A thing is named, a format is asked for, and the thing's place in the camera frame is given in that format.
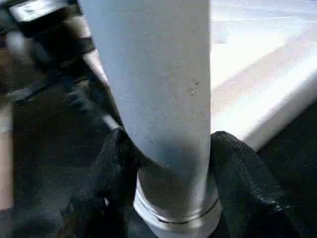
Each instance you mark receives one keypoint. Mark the black work mat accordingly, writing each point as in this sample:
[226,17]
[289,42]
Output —
[39,158]

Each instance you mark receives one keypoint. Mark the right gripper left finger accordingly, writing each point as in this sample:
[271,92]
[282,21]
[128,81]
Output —
[101,198]

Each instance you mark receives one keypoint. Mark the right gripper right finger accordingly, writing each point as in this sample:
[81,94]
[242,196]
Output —
[252,193]

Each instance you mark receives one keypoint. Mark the white plastic table leg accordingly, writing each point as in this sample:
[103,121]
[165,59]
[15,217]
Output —
[158,74]

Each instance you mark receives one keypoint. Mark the white plastic table top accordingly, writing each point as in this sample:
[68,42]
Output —
[257,74]

